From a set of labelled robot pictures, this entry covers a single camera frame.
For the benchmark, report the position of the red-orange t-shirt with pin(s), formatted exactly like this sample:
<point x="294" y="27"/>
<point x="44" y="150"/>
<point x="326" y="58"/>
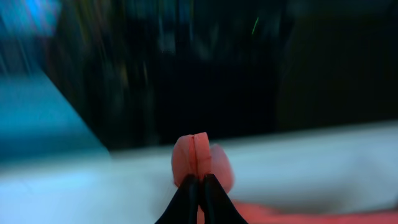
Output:
<point x="192" y="154"/>

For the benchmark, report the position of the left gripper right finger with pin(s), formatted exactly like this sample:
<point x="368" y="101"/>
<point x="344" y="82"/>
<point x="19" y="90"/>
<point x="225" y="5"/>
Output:
<point x="216" y="205"/>

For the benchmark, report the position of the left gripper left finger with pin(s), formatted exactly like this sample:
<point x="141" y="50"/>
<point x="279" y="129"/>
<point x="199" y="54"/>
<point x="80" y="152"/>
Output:
<point x="183" y="206"/>

